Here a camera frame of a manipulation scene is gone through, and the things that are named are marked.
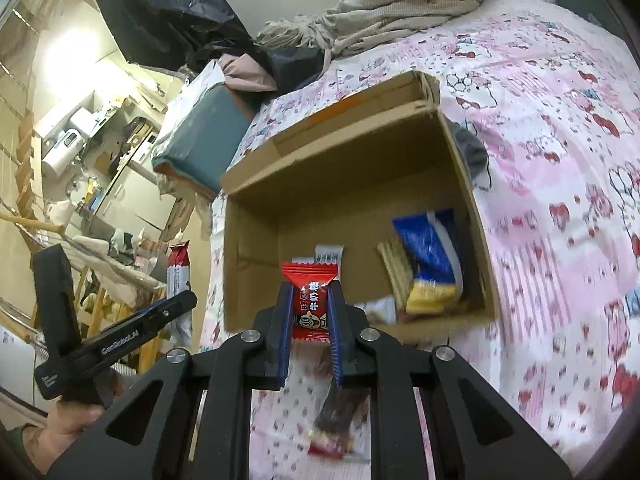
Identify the pink garment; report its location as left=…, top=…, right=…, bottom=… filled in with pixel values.
left=218, top=53, right=278, bottom=93

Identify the white water heater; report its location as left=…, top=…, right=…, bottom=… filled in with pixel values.
left=42, top=128, right=86, bottom=179

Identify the pink hello kitty bedsheet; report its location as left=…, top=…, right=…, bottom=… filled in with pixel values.
left=198, top=0, right=640, bottom=480

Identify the brown cardboard box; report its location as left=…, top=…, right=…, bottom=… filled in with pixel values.
left=220, top=72, right=499, bottom=342

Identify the crumpled floral blanket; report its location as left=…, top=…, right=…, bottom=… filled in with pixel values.
left=257, top=0, right=483, bottom=58

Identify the red white long snack packet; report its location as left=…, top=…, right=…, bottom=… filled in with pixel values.
left=166, top=242, right=192, bottom=349

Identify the person left hand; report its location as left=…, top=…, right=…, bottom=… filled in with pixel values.
left=21, top=399, right=105, bottom=474

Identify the teal cushion left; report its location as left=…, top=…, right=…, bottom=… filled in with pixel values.
left=152, top=84, right=260, bottom=198

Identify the black plastic bag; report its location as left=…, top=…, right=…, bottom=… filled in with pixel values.
left=96, top=0, right=330, bottom=93

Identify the blue yellow snack bag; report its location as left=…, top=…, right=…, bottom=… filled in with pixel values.
left=393, top=208, right=464, bottom=316

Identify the white blue snack packet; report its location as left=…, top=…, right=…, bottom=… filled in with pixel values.
left=292, top=245, right=344, bottom=266

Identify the small red candy packet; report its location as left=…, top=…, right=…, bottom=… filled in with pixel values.
left=282, top=262, right=338, bottom=342

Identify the checkered wafer bar packet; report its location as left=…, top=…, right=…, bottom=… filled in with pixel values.
left=376, top=235, right=413, bottom=323

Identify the dark grey cloth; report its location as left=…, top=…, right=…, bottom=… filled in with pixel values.
left=445, top=118, right=492, bottom=192

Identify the dark brown snack packet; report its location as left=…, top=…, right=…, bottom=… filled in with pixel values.
left=308, top=379, right=371, bottom=463

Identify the white sachet packet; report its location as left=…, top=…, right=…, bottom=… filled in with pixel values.
left=356, top=295, right=397, bottom=325

